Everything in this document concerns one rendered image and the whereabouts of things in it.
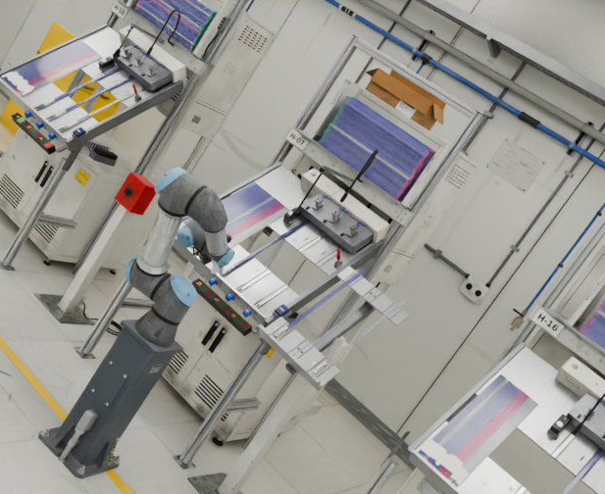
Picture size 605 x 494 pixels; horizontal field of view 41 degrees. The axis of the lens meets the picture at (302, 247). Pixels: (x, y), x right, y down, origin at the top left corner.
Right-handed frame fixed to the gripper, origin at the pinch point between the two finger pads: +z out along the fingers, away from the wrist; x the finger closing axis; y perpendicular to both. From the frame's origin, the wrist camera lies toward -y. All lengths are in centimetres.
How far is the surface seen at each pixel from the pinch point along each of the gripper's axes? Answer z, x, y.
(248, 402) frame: 53, 35, 9
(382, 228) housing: 2, 30, -73
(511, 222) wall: 80, 32, -204
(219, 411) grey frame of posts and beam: 42, 35, 26
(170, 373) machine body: 76, -12, 16
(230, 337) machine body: 51, 5, -7
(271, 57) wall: 79, -183, -205
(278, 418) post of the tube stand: 33, 57, 13
